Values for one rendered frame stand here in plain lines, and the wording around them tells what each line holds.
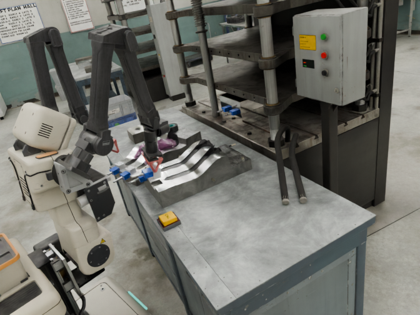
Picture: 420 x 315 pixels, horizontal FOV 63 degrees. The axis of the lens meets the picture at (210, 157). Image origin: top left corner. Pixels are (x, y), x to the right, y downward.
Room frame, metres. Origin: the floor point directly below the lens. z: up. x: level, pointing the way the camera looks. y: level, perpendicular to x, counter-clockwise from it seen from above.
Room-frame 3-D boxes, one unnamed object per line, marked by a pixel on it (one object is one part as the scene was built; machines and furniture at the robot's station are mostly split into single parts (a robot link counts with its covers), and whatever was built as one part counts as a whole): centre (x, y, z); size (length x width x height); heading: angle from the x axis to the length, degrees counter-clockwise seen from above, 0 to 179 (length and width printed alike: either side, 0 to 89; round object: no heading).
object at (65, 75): (1.57, 0.56, 1.40); 0.11 x 0.06 x 0.43; 40
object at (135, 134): (2.26, 0.42, 0.84); 0.20 x 0.15 x 0.07; 114
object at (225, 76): (2.42, -0.50, 0.96); 1.29 x 0.83 x 0.18; 24
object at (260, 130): (2.43, -0.49, 0.76); 1.30 x 0.84 x 0.07; 24
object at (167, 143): (1.82, 0.30, 0.90); 0.26 x 0.18 x 0.08; 131
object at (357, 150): (2.43, -0.48, 0.36); 1.30 x 0.85 x 0.72; 24
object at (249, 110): (2.35, -0.43, 0.87); 0.50 x 0.27 x 0.17; 114
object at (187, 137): (1.83, 0.30, 0.86); 0.50 x 0.26 x 0.11; 131
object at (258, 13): (2.42, -0.49, 1.45); 1.29 x 0.82 x 0.19; 24
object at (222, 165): (1.53, 0.08, 0.87); 0.50 x 0.26 x 0.14; 114
